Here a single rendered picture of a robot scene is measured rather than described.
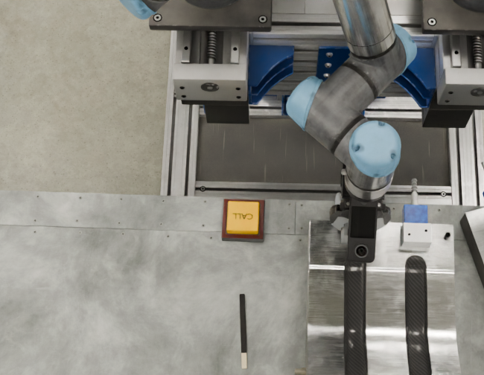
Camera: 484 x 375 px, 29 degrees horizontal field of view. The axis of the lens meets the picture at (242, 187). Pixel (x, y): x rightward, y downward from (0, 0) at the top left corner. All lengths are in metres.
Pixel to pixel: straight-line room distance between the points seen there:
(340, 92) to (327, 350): 0.47
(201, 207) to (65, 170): 1.00
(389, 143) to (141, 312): 0.64
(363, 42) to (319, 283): 0.48
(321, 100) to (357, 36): 0.11
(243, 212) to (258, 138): 0.76
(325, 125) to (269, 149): 1.10
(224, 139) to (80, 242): 0.79
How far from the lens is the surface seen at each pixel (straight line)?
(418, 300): 1.70
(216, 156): 2.50
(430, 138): 2.55
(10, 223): 1.87
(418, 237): 1.70
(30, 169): 2.79
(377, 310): 1.69
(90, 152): 2.77
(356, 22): 1.39
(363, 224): 1.54
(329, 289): 1.69
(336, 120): 1.41
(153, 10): 1.55
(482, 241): 1.78
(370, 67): 1.45
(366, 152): 1.37
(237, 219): 1.77
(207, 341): 1.75
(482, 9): 1.75
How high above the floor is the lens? 2.52
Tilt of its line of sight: 70 degrees down
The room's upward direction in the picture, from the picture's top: 4 degrees counter-clockwise
